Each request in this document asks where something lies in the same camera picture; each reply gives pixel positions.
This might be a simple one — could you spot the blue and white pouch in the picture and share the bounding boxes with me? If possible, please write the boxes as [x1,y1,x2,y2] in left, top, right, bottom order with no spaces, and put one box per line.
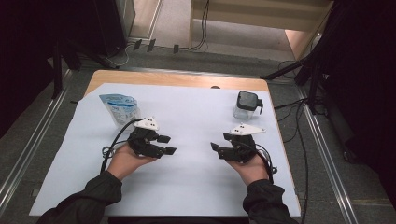
[98,93,141,129]

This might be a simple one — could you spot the left hand-held gripper cable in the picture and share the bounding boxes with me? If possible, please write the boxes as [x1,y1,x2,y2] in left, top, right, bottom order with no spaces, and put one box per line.
[100,118,143,174]

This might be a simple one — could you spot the black hanging cable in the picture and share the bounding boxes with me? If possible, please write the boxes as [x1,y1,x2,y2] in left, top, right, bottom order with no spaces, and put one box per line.
[186,0,210,52]

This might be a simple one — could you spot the black floor cables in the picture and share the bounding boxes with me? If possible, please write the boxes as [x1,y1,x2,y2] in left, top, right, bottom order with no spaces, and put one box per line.
[274,60,311,224]

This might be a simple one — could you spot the black angled stand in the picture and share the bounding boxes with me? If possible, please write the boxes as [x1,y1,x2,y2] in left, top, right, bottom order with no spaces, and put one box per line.
[260,0,331,115]

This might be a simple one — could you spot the black tripod stand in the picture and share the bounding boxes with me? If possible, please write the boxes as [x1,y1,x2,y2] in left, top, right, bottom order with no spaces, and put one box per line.
[50,36,120,100]

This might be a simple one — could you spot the hand-held gripper cable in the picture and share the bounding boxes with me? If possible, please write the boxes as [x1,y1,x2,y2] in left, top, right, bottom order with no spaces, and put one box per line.
[236,141,278,185]
[100,118,143,174]

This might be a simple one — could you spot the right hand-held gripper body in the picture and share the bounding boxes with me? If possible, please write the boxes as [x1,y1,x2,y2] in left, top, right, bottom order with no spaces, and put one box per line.
[229,122,266,164]

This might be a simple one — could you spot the light wooden shelf unit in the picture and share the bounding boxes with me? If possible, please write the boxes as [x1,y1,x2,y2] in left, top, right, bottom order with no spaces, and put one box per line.
[188,0,334,60]

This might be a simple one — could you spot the person's right hand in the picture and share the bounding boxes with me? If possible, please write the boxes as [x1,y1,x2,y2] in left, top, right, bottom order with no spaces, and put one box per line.
[225,154,270,187]

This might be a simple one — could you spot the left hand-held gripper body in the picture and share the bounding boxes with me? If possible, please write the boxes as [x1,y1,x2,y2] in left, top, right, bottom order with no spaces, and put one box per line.
[127,117,163,159]

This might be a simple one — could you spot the right hand-held gripper cable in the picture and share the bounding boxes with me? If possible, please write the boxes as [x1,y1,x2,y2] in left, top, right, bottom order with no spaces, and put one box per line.
[236,141,278,185]

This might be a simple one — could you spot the metal floor rail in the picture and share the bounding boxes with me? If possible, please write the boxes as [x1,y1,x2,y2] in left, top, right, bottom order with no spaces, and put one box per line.
[295,87,359,224]
[0,69,73,216]

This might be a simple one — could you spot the white floor cable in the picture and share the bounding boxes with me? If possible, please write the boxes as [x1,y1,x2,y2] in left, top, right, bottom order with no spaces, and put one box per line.
[104,43,138,68]

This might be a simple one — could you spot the black curtain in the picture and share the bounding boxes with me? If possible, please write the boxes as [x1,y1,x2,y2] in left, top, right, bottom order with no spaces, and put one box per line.
[323,0,396,209]
[0,0,127,138]

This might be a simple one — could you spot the person's left hand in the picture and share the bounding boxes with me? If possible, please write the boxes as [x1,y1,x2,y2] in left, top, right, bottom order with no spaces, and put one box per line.
[106,143,158,181]

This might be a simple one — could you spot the white table cloth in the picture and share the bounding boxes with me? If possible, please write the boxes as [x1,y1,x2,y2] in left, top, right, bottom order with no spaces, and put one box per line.
[28,82,302,217]

